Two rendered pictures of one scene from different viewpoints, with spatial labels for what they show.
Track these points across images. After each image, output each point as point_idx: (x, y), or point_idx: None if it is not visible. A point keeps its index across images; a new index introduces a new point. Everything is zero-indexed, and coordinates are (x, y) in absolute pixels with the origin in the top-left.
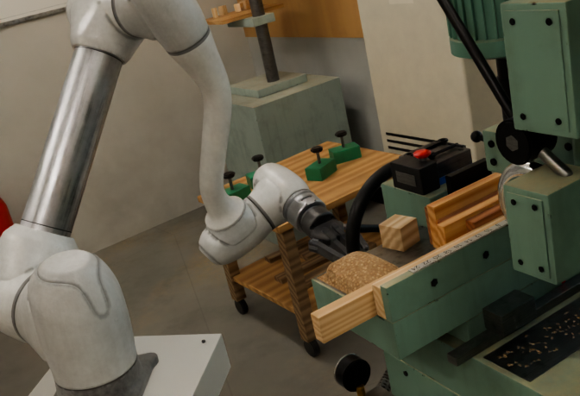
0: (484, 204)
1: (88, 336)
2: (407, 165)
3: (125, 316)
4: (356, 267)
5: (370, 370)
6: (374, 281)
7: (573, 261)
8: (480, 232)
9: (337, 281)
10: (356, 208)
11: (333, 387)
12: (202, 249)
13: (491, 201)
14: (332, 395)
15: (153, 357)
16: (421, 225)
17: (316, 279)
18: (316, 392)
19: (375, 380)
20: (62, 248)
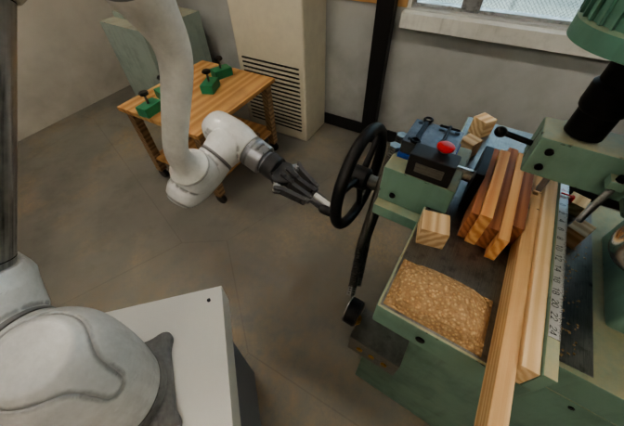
0: (514, 202)
1: (105, 422)
2: (436, 161)
3: (142, 356)
4: (449, 307)
5: (260, 208)
6: (503, 346)
7: None
8: (555, 251)
9: (422, 318)
10: (345, 179)
11: (242, 223)
12: (173, 200)
13: (515, 197)
14: (243, 228)
15: (168, 341)
16: (427, 206)
17: (384, 306)
18: (233, 227)
19: (266, 214)
20: (11, 290)
